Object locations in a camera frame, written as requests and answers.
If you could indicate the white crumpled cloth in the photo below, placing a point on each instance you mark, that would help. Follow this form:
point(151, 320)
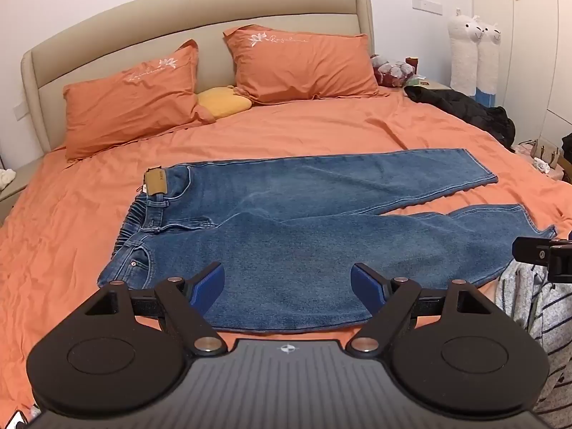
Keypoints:
point(6, 178)

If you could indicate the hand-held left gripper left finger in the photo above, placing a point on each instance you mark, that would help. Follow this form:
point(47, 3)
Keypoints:
point(209, 283)

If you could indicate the yellow cushion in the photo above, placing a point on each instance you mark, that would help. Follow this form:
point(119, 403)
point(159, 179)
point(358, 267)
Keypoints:
point(223, 102)

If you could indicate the beige handbag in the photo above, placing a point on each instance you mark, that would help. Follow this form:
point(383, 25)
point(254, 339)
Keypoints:
point(546, 154)

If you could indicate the red and white plush toy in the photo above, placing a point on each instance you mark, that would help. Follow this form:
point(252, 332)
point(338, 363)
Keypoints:
point(395, 73)

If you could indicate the wooden nightstand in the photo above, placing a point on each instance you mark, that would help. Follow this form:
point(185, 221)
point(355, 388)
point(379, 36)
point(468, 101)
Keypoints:
point(435, 85)

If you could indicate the black jacket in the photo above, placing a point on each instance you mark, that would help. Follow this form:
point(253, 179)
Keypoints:
point(473, 109)

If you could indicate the white wall switch panel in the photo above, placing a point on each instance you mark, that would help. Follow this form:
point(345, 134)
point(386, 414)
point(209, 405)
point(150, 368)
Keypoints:
point(427, 5)

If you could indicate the beige nightstand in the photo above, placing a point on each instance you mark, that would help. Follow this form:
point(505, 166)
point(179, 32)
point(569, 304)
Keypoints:
point(11, 192)

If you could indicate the blue jeans pants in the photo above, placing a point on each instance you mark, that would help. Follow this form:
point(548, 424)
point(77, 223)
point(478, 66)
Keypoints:
point(286, 237)

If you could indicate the white alpaca plush toy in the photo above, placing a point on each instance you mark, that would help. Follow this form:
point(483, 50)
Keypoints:
point(464, 53)
point(488, 58)

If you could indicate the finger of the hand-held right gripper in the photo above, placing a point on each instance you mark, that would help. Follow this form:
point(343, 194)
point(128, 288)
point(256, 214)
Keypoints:
point(531, 250)

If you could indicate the orange embroidered pillow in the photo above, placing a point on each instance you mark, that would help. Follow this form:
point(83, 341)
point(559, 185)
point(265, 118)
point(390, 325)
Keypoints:
point(129, 98)
point(304, 65)

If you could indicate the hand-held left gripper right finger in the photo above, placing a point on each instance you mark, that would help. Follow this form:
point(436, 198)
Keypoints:
point(364, 283)

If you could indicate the bed with orange sheet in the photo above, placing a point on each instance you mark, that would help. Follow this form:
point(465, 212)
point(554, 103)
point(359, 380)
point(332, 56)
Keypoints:
point(339, 125)

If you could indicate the beige padded headboard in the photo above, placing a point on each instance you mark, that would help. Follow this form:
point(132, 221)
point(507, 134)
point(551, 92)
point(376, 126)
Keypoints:
point(134, 31)

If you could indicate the white wardrobe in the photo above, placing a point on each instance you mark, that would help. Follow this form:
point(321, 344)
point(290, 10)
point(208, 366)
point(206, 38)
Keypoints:
point(523, 35)

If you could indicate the red cup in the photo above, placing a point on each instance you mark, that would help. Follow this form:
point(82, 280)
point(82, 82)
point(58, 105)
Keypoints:
point(412, 62)

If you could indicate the small white wall switch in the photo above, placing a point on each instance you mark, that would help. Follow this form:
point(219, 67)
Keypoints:
point(20, 111)

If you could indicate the grey striped garment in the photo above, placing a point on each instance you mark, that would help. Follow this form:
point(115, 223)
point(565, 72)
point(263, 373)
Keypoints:
point(531, 308)

